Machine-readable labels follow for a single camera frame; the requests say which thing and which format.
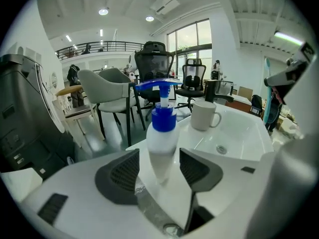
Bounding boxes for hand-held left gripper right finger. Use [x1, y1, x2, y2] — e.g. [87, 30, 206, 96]
[179, 147, 263, 234]

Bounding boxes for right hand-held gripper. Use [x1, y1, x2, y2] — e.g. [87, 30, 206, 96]
[263, 41, 317, 89]

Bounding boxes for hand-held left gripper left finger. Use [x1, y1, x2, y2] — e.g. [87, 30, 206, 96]
[19, 148, 163, 239]

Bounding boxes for blue cap spray bottle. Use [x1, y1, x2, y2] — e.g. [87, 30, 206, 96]
[135, 78, 184, 184]

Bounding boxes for white sink basin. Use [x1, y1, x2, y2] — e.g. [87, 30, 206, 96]
[126, 101, 275, 174]

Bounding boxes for white cup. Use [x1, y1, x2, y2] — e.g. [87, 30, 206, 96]
[190, 100, 222, 131]

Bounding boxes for black faucet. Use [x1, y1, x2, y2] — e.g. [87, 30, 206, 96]
[204, 80, 235, 104]

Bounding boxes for light wooden chair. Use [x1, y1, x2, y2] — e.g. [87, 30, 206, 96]
[52, 85, 106, 149]

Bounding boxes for black mesh office chair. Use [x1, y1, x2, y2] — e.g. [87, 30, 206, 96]
[175, 58, 207, 113]
[134, 41, 175, 121]

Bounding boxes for grey chair black legs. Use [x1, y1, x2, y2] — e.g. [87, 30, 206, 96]
[77, 67, 147, 148]

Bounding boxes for large glass window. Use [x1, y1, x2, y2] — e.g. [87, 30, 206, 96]
[166, 18, 213, 61]

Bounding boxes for dark appliance cabinet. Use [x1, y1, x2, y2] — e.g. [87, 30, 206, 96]
[0, 53, 76, 181]

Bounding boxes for black balcony railing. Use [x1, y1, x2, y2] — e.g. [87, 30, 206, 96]
[54, 41, 146, 60]

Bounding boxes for ceiling air vent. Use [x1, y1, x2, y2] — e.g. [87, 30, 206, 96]
[150, 0, 180, 15]

